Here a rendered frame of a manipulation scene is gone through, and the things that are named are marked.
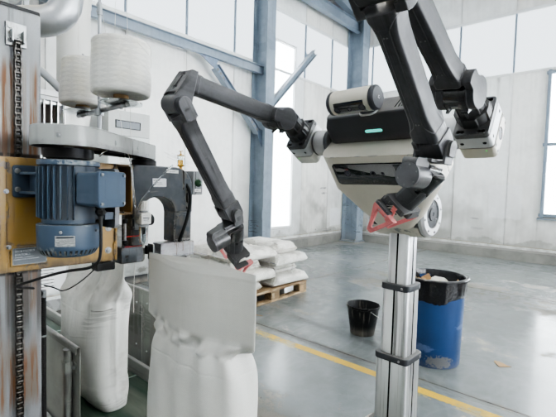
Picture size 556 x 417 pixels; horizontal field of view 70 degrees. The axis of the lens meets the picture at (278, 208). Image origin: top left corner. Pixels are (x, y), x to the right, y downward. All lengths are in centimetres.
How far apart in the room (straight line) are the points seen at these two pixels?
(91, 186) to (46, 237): 17
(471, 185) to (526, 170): 101
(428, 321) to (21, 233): 262
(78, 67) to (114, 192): 52
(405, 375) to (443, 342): 168
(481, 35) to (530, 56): 104
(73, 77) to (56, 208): 50
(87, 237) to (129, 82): 44
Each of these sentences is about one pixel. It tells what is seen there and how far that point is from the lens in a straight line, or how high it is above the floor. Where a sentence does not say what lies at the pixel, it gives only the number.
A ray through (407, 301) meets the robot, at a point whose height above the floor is 89.
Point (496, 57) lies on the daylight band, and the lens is 940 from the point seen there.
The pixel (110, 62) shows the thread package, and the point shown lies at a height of 160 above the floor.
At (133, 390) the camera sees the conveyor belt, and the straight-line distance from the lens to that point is 199.
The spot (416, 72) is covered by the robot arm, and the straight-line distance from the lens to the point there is 86.
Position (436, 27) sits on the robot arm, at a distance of 93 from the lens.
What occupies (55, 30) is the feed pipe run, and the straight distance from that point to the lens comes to 394.
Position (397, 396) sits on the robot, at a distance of 160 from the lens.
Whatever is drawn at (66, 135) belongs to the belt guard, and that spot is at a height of 139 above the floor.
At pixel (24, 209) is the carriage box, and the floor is 120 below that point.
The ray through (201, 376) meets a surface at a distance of 118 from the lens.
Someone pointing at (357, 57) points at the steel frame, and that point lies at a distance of 1038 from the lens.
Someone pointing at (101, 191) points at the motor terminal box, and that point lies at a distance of 107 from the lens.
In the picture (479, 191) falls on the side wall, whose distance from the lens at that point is 904.
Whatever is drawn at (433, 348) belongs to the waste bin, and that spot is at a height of 15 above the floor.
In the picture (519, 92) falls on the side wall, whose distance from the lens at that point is 911.
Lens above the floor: 128
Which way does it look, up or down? 3 degrees down
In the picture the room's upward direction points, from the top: 2 degrees clockwise
